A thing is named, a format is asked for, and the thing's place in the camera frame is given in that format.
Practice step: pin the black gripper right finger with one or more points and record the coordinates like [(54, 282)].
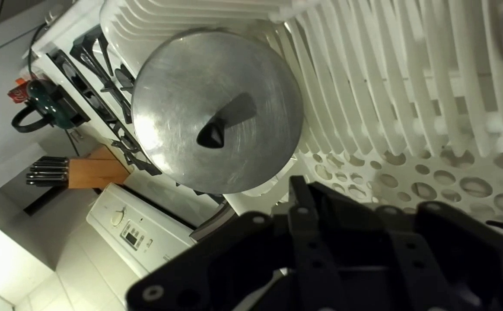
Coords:
[(464, 265)]

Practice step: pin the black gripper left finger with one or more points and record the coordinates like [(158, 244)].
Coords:
[(245, 260)]

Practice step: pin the round metal pot lid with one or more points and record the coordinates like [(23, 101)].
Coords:
[(175, 104)]

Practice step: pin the white plastic dish rack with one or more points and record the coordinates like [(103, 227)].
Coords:
[(378, 87)]

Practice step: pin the white gas stove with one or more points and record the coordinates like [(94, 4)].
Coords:
[(148, 230)]

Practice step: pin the wooden knife block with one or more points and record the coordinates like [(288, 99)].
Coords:
[(96, 170)]

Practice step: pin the black stove grate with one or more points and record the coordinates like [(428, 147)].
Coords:
[(98, 109)]

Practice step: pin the dark green kettle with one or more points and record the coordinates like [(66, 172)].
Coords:
[(61, 106)]

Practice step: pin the small red object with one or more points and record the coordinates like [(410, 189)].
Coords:
[(20, 92)]

